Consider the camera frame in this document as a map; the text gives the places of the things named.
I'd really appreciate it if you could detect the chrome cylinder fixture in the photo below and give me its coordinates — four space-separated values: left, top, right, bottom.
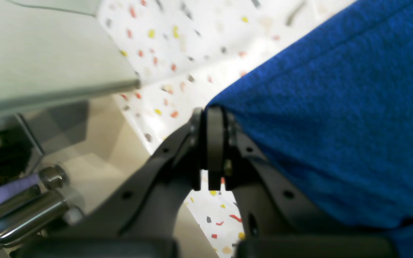
0 165 69 249

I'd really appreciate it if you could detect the blue t-shirt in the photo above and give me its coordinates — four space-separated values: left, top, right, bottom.
208 0 413 258

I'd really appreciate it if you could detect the terrazzo patterned tablecloth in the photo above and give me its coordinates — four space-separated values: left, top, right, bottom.
97 0 357 258

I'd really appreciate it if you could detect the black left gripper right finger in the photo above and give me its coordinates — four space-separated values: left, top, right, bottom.
206 106 397 258

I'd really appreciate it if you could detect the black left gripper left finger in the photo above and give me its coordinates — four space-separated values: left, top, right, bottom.
18 107 205 258

